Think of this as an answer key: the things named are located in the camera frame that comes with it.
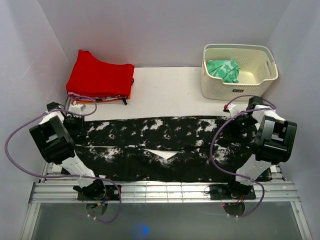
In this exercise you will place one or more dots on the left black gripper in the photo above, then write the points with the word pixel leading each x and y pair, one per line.
pixel 80 128

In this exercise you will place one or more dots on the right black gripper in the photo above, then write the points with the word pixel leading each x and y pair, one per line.
pixel 236 131

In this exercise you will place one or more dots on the black white tie-dye trousers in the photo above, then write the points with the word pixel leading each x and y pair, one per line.
pixel 168 149

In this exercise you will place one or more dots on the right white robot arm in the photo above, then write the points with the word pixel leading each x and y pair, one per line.
pixel 272 144

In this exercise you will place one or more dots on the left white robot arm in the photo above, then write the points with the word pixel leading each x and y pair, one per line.
pixel 54 138

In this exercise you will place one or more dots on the pink patterned folded trousers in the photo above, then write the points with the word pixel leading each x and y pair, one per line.
pixel 89 99

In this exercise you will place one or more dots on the red folded trousers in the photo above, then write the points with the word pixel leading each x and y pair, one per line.
pixel 97 79

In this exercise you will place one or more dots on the green white tie-dye trousers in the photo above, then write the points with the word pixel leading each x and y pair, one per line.
pixel 227 70

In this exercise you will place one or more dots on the cream plastic laundry basket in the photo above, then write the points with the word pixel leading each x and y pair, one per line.
pixel 257 70

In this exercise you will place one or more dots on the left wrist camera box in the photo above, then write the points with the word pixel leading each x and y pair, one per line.
pixel 77 108

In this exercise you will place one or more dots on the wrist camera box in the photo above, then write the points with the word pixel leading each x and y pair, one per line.
pixel 77 108
pixel 232 109

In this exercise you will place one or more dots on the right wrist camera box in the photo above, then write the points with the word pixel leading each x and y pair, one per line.
pixel 232 109

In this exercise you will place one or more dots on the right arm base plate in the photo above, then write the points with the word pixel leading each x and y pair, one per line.
pixel 217 193

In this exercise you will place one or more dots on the aluminium rail frame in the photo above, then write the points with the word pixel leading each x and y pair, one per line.
pixel 164 210

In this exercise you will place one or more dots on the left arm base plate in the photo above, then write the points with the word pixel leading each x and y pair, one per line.
pixel 111 194

